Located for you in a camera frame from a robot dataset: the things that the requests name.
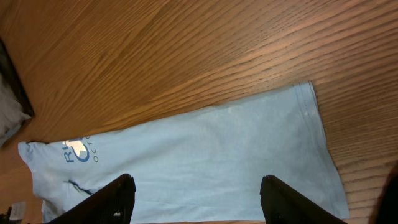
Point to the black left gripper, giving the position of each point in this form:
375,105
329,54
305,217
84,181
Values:
4,217

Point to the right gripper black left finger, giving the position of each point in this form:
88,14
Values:
113,204

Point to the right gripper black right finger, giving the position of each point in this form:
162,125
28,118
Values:
281,204

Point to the light blue printed t-shirt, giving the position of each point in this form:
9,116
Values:
205,165

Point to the small white paper tag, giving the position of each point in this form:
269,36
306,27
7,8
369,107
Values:
17,211

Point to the grey folded garment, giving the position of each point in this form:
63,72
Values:
12,115

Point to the black folded polo shirt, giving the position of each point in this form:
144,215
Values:
11,77

